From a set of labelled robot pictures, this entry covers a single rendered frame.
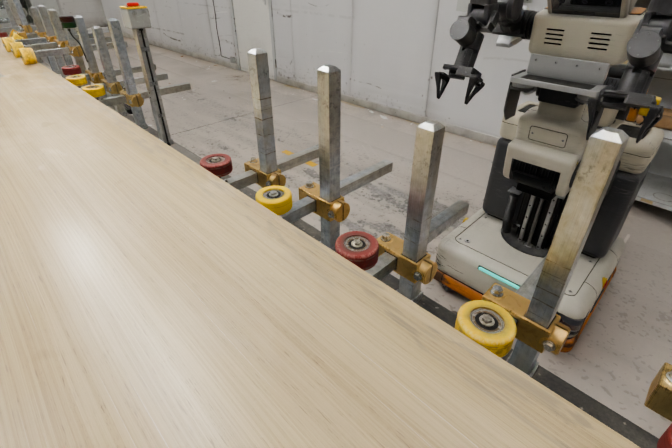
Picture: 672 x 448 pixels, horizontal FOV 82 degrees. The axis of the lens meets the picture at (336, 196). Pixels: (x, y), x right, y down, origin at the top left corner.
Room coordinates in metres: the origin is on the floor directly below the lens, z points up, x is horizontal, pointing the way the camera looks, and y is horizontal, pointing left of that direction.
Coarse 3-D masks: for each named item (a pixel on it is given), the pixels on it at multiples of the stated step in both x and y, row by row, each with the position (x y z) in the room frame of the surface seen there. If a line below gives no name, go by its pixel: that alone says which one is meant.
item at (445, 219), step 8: (448, 208) 0.82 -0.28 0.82; (456, 208) 0.82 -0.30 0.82; (464, 208) 0.82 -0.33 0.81; (440, 216) 0.78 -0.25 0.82; (448, 216) 0.78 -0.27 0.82; (456, 216) 0.80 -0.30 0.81; (432, 224) 0.75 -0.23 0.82; (440, 224) 0.75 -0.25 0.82; (448, 224) 0.77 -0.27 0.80; (432, 232) 0.72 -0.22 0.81; (440, 232) 0.75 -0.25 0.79; (384, 256) 0.63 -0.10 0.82; (392, 256) 0.63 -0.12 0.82; (376, 264) 0.60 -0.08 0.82; (384, 264) 0.60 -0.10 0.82; (392, 264) 0.62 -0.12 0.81; (368, 272) 0.58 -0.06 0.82; (376, 272) 0.58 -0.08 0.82; (384, 272) 0.60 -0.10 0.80
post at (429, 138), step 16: (432, 128) 0.61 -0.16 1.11; (416, 144) 0.62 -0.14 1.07; (432, 144) 0.60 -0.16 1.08; (416, 160) 0.62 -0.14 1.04; (432, 160) 0.60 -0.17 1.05; (416, 176) 0.62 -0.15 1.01; (432, 176) 0.61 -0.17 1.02; (416, 192) 0.61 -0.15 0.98; (432, 192) 0.62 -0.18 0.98; (416, 208) 0.61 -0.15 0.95; (432, 208) 0.62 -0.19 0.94; (416, 224) 0.61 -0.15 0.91; (416, 240) 0.60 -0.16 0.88; (416, 256) 0.60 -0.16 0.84; (400, 288) 0.62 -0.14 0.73; (416, 288) 0.61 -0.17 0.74
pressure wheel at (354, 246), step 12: (336, 240) 0.57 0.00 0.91; (348, 240) 0.57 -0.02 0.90; (360, 240) 0.57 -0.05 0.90; (372, 240) 0.56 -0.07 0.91; (336, 252) 0.54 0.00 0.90; (348, 252) 0.53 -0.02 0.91; (360, 252) 0.53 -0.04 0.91; (372, 252) 0.53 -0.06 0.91; (360, 264) 0.52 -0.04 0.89; (372, 264) 0.53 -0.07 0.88
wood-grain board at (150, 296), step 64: (0, 64) 2.09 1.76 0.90; (0, 128) 1.15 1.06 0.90; (64, 128) 1.15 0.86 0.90; (128, 128) 1.15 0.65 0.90; (0, 192) 0.75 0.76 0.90; (64, 192) 0.75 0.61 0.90; (128, 192) 0.75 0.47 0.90; (192, 192) 0.75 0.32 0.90; (0, 256) 0.53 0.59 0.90; (64, 256) 0.53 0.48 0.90; (128, 256) 0.53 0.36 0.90; (192, 256) 0.53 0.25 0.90; (256, 256) 0.53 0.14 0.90; (320, 256) 0.53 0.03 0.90; (0, 320) 0.38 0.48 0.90; (64, 320) 0.38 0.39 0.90; (128, 320) 0.38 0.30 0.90; (192, 320) 0.38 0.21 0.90; (256, 320) 0.38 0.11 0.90; (320, 320) 0.38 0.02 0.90; (384, 320) 0.38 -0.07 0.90; (0, 384) 0.29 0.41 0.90; (64, 384) 0.29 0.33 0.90; (128, 384) 0.29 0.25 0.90; (192, 384) 0.29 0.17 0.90; (256, 384) 0.29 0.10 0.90; (320, 384) 0.29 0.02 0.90; (384, 384) 0.29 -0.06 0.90; (448, 384) 0.29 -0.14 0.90; (512, 384) 0.29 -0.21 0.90
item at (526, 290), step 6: (540, 264) 0.59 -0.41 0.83; (534, 270) 0.57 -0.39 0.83; (540, 270) 0.57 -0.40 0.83; (534, 276) 0.55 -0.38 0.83; (528, 282) 0.54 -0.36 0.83; (534, 282) 0.54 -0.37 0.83; (522, 288) 0.52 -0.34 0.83; (528, 288) 0.52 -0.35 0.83; (534, 288) 0.52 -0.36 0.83; (522, 294) 0.51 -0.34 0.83; (528, 294) 0.51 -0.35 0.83
